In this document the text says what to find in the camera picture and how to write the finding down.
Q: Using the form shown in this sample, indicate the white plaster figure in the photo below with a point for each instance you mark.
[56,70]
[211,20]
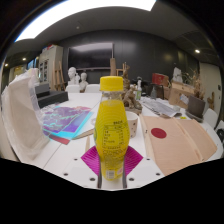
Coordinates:
[177,75]

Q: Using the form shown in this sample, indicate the cardboard box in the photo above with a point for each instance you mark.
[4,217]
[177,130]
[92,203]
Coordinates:
[178,93]

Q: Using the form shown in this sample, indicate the brown wood carving on base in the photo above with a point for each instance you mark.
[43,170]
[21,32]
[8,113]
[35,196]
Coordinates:
[131,96]

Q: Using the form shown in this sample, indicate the black flat boxes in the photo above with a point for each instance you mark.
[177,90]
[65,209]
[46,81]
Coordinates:
[51,96]

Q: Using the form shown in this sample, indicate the low wooden easel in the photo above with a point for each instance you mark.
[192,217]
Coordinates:
[126,68]

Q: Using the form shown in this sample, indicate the wooden wall figure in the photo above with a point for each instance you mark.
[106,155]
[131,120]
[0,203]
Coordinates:
[211,100]

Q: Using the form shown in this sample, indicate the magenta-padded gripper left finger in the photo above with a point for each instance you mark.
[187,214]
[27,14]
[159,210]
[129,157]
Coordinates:
[89,161]

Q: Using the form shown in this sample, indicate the tall wooden easel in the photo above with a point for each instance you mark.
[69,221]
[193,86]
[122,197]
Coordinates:
[59,76]

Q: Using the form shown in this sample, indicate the green-labelled spray bottle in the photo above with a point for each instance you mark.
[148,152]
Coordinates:
[139,91]

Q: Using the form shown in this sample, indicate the large white plaster bust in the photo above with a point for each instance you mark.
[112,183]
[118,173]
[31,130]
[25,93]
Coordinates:
[72,76]

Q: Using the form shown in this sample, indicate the flat round red coaster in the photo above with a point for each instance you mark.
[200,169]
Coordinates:
[158,133]

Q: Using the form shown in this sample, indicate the yellow drink bottle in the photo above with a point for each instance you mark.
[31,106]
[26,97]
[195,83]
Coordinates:
[111,133]

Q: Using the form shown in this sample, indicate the flat wooden stick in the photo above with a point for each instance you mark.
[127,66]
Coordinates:
[84,134]

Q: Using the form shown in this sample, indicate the beige wooden drawing board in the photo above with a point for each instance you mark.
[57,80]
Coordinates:
[180,146]

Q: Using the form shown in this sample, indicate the white translucent bag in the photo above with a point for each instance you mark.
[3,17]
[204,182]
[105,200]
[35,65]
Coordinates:
[21,116]

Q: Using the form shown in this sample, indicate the purple and cyan printed poster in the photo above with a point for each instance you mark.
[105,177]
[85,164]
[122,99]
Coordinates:
[66,121]

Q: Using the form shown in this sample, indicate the white speckled mug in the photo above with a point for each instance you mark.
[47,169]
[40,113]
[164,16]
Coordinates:
[132,125]

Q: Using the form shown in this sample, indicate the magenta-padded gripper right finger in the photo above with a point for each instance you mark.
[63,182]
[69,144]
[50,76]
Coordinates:
[133,160]

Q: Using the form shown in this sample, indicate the small white plaster bust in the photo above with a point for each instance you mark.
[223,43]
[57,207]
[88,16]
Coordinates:
[83,81]

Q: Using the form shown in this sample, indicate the thin wooden stick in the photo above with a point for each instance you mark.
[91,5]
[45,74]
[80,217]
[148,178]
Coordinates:
[87,144]

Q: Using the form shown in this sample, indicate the red box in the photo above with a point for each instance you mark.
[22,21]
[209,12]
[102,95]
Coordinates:
[160,79]

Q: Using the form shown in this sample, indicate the dried plant in dark pot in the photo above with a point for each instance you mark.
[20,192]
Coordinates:
[196,105]

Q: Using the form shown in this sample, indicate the white chair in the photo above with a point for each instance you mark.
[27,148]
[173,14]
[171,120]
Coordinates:
[92,88]
[220,128]
[72,88]
[210,118]

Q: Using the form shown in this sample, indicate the grey newspaper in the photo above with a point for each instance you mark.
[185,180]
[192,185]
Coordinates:
[160,107]

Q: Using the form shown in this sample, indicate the long ceiling light strip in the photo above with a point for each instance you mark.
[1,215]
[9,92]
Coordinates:
[83,10]

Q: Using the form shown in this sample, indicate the white cabinet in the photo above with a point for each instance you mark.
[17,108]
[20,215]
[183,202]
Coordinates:
[51,65]

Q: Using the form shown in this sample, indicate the dark wall screen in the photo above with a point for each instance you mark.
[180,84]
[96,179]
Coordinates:
[90,55]

